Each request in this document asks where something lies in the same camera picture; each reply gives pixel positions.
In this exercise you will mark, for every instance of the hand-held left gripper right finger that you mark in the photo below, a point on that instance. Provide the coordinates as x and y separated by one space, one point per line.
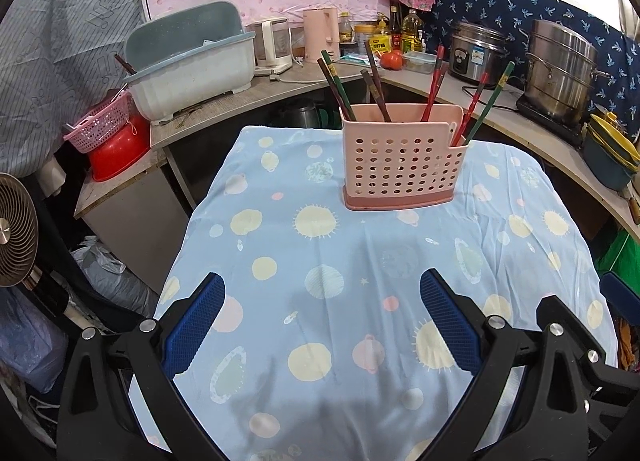
447 321

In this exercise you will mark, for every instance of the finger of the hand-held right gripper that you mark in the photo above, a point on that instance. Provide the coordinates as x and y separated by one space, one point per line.
580 336
622 293

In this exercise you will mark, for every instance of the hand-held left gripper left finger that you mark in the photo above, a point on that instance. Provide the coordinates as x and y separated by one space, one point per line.
192 326

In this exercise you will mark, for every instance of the pink perforated utensil holder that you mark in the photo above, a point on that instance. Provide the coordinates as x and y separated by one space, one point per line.
400 161

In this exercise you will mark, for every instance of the red chopstick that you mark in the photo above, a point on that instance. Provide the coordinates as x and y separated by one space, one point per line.
433 83
474 103

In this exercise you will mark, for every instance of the green chopstick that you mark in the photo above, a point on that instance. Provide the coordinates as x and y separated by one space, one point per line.
336 81
495 93

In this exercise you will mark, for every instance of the brown chopstick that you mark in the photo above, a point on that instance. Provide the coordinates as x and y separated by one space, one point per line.
371 88
378 81
326 73

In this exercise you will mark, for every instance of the green bag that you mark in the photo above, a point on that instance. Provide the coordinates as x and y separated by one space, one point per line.
622 251

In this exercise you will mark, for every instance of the grey plastic bag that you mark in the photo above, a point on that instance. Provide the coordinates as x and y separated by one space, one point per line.
100 266

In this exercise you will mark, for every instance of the beige cabinet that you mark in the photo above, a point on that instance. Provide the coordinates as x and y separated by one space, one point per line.
135 221

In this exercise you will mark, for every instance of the stack of yellow bowls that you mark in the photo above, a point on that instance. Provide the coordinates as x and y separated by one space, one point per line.
607 156

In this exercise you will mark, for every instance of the blue printed tablecloth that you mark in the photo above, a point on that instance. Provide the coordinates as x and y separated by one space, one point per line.
310 251

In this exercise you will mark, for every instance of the blue plastic bag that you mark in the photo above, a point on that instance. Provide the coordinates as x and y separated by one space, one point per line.
30 336

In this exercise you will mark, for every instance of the red plastic basin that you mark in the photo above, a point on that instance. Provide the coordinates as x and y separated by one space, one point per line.
120 151

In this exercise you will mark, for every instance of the electric fan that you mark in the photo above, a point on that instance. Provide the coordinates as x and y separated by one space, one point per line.
15 231

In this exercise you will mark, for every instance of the black induction cooker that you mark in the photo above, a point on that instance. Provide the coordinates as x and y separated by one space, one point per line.
530 108

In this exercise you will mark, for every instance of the pink mesh plastic basket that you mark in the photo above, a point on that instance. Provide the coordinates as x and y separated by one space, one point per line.
97 126

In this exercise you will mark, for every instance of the steel steamer pot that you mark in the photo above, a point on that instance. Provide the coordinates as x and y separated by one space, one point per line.
560 71

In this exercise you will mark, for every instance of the green plastic basin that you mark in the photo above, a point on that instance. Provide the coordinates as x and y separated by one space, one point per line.
326 118

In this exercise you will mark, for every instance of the blue-grey dish drainer box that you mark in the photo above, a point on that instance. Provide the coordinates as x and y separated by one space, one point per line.
195 76

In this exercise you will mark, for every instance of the clear food container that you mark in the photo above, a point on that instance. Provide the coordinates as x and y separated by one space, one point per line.
420 62

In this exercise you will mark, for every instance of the red tomato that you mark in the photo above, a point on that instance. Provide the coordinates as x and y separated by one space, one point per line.
392 59

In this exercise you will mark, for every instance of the steel rice cooker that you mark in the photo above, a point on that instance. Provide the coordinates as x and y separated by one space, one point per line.
475 53

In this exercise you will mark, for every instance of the wet wipes packet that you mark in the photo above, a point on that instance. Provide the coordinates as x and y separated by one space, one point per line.
356 58

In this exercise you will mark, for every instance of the cooking oil bottle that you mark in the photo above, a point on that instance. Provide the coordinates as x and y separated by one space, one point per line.
411 33

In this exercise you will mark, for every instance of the white electric kettle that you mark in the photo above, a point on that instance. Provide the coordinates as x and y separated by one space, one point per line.
272 43

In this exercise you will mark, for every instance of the tall dark sauce bottle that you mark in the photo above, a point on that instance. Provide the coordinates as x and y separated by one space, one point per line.
395 23

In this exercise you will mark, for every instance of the grey striped cloth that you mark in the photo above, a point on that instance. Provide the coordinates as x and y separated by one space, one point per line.
65 41

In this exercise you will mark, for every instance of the pink electric kettle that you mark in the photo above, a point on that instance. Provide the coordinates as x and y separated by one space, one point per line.
320 31

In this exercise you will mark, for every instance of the navy floral cloth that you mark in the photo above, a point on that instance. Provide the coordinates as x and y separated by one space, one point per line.
490 1

